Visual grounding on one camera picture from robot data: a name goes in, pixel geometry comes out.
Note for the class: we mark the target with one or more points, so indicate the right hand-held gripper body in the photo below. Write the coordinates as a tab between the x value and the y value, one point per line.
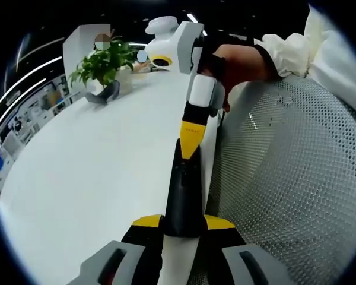
184	47

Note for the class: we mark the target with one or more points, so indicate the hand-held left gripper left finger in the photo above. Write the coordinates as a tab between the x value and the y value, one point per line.
136	255

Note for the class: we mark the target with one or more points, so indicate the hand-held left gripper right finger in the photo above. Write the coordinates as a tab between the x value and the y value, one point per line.
225	258

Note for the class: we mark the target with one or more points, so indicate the black remote control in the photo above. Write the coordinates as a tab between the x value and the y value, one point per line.
185	196

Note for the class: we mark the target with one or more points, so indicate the person's right hand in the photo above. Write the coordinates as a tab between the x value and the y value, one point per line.
243	63

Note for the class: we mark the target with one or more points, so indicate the pale plant pot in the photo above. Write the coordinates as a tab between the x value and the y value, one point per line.
125	81

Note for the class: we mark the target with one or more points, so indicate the green potted plant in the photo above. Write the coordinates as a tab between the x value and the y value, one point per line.
104	63

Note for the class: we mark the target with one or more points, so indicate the black headset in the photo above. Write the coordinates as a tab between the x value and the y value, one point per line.
105	94

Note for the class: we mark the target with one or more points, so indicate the white mesh chair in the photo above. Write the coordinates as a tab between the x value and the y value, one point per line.
284	178

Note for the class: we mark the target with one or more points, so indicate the ceiling light strip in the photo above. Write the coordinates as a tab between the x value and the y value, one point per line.
23	77
15	101

